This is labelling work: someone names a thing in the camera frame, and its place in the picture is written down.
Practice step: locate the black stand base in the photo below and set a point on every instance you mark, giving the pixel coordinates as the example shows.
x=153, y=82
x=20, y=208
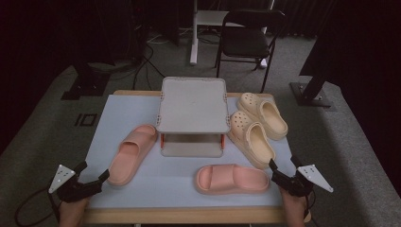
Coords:
x=88, y=85

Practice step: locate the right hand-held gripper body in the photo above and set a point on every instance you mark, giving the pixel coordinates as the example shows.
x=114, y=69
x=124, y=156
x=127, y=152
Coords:
x=296, y=186

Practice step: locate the person's right hand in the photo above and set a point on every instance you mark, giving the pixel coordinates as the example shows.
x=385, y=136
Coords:
x=293, y=209

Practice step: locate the cream clog shoe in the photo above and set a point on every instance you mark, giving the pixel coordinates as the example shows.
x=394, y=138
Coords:
x=242, y=124
x=252, y=102

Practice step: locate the black stand with base plate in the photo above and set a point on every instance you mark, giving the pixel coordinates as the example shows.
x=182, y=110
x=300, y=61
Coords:
x=310, y=94

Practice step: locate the white desk frame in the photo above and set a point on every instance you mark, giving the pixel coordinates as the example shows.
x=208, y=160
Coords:
x=208, y=17

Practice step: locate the pink slide slipper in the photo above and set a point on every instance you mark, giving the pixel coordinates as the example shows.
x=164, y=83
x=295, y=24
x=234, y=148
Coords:
x=126, y=160
x=220, y=178

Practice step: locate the person's left hand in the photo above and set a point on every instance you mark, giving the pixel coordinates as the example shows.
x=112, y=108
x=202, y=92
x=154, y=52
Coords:
x=72, y=214

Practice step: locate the grey two-tier shoe rack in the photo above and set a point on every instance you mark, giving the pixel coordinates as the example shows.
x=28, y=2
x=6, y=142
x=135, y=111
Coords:
x=192, y=104

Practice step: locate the dark curtain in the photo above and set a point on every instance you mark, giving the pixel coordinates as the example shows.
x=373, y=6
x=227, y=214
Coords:
x=362, y=47
x=38, y=47

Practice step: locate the wooden table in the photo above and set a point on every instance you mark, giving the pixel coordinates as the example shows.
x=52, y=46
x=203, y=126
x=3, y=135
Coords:
x=189, y=216

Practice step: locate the black folding chair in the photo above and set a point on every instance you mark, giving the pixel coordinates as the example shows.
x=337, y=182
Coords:
x=246, y=42

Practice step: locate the light blue table mat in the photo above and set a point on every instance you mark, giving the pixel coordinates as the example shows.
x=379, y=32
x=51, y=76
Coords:
x=170, y=176

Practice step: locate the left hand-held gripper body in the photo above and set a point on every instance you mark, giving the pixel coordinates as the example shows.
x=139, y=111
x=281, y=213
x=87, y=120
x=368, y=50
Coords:
x=74, y=190

